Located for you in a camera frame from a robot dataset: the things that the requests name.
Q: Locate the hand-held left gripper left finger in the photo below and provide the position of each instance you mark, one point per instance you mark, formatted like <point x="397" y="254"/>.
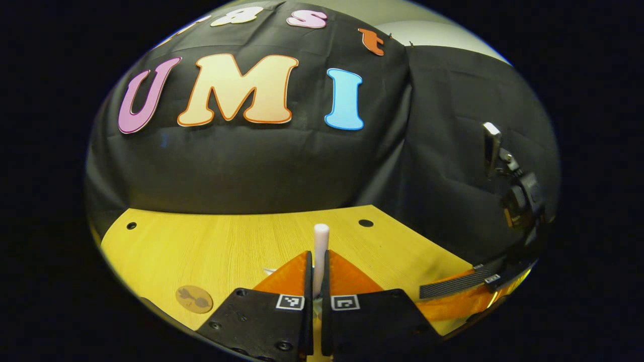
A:
<point x="308" y="271"/>

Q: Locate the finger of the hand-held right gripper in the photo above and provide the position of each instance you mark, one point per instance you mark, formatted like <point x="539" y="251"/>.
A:
<point x="468" y="304"/>
<point x="453" y="286"/>

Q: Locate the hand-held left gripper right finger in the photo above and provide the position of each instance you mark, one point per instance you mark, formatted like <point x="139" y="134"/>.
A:
<point x="326" y="271"/>

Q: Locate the round brown coaster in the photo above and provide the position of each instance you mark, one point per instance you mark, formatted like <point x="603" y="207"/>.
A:
<point x="194" y="299"/>

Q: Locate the black backdrop cloth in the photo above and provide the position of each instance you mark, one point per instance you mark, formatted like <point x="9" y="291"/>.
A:
<point x="251" y="166"/>

